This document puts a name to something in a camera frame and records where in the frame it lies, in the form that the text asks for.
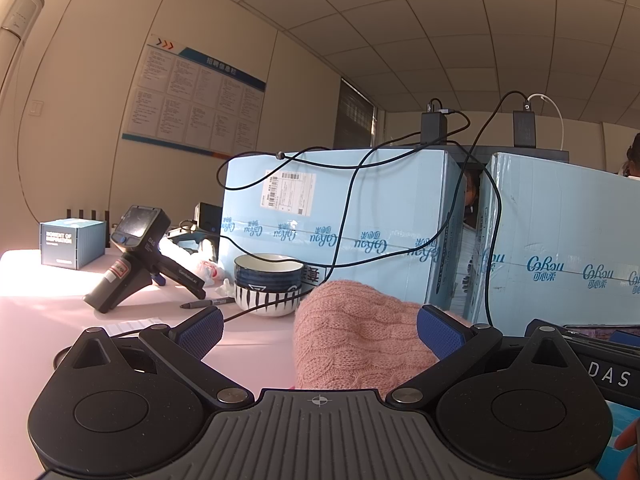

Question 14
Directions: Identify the white striped ceramic bowl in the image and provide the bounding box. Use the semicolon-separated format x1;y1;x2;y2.
235;282;305;317

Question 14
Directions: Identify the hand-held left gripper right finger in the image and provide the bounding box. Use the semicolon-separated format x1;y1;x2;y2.
387;304;588;406

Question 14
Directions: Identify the person's right hand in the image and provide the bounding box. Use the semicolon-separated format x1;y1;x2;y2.
614;419;640;480

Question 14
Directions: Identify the white air conditioner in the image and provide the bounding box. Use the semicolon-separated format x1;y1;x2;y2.
0;0;45;46

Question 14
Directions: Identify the white paper sheet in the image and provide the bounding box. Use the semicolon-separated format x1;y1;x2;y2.
97;316;163;337

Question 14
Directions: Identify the black handheld scanner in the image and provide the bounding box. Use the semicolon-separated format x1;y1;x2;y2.
82;205;207;314

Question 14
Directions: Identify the pink knitted sweater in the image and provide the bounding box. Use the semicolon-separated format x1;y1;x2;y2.
292;280;473;392

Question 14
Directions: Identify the small blue box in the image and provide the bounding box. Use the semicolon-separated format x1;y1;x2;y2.
40;218;107;268

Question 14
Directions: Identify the white cable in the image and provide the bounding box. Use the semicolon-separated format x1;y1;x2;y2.
530;92;566;151

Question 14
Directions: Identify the black marker pen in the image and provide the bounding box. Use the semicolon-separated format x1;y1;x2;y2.
180;296;236;309

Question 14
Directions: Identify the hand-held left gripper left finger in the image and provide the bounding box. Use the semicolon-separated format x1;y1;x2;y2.
52;305;253;409

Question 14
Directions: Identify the labelled light blue cardboard box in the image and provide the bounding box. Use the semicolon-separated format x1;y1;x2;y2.
220;146;468;311

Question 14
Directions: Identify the dark blue ceramic bowl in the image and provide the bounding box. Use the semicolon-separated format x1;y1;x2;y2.
234;253;306;295

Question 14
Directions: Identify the large light blue cardboard box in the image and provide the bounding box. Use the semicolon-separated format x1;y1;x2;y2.
472;151;640;328

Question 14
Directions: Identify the black cable with bead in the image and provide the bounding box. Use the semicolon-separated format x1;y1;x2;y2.
216;107;472;193

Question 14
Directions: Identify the smartphone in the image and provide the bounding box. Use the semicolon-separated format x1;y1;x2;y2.
564;325;640;336

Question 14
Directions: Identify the wall notice board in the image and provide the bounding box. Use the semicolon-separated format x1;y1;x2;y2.
121;34;267;157

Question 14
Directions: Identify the small black device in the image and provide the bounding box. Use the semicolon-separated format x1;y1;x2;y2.
194;202;223;233

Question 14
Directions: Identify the white plastic bag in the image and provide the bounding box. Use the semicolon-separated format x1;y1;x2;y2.
192;237;226;286

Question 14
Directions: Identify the dark window blind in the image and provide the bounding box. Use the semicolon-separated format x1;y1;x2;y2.
334;77;376;151

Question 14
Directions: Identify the black power adapter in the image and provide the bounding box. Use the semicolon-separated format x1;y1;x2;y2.
420;101;453;147
512;102;537;150

